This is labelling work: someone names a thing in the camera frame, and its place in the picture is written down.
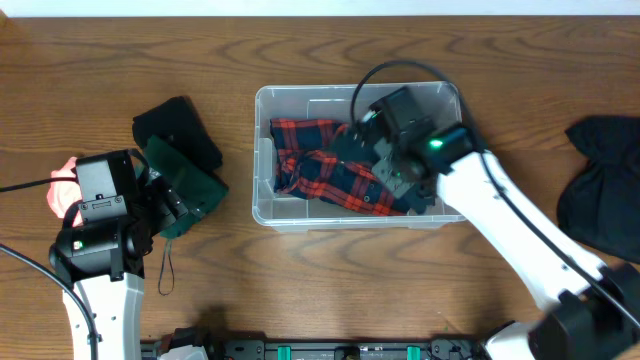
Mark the dark navy garment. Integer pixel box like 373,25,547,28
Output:
329,129,436,215

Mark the red navy plaid shirt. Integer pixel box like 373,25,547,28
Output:
270,118,410,216

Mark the black garment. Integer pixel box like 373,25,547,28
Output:
132,96,223,173
557,115,639,263

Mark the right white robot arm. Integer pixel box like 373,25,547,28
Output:
353,87,639,359

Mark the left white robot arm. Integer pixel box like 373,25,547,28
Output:
47,164,186,359

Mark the dark green taped garment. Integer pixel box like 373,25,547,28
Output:
134,135,230,296

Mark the clear plastic storage bin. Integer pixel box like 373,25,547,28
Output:
252,84,466,232

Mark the pink satin garment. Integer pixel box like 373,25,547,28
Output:
46,157,82,219

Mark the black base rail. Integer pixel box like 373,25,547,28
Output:
141,327,488,360

